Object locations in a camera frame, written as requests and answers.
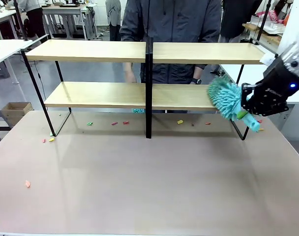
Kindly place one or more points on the pink bag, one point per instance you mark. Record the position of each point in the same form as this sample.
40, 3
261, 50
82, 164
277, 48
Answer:
273, 15

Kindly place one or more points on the cardboard box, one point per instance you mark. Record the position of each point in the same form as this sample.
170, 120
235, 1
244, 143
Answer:
16, 111

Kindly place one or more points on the white side table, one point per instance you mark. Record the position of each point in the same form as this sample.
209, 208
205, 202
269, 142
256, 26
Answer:
4, 52

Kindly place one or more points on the black clamp pole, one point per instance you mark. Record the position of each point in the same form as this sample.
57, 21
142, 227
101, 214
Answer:
262, 22

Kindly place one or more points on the person's left forearm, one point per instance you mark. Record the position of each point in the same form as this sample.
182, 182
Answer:
199, 71

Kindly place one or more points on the wooden workbench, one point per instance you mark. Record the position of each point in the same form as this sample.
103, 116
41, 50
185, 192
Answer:
267, 33

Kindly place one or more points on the person in white shirt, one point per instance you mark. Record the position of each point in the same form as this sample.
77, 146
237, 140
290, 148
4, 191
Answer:
113, 17

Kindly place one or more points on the background desk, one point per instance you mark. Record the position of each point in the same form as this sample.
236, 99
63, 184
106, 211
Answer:
66, 14

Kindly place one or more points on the orange paper scrap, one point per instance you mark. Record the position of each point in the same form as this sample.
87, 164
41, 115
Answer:
28, 184

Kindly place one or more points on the person in black trousers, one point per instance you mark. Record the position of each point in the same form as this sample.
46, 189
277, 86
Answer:
34, 14

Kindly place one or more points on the wooden two-tier shelf unit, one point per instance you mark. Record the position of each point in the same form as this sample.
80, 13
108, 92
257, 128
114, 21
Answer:
90, 51
193, 52

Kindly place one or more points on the pink-red paper scrap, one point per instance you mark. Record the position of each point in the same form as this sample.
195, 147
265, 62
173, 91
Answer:
114, 123

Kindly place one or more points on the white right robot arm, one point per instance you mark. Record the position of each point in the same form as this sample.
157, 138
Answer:
298, 55

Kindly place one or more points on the person's right hand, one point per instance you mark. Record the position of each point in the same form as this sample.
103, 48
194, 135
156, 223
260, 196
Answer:
130, 73

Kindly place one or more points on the black wristwatch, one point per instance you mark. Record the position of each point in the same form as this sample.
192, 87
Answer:
196, 80

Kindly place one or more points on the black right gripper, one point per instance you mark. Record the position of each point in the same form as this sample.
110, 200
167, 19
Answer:
272, 93

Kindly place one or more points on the person in grey jacket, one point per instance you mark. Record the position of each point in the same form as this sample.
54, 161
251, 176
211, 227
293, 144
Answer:
171, 22

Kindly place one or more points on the black camera pole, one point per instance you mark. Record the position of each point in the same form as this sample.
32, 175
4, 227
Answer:
21, 19

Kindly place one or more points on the teal chenille duster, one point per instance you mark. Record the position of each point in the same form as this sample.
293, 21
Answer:
138, 110
225, 98

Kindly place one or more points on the white background table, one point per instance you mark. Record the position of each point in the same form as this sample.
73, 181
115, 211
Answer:
2, 17

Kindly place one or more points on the white work table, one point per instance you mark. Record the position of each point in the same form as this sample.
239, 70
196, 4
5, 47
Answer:
294, 105

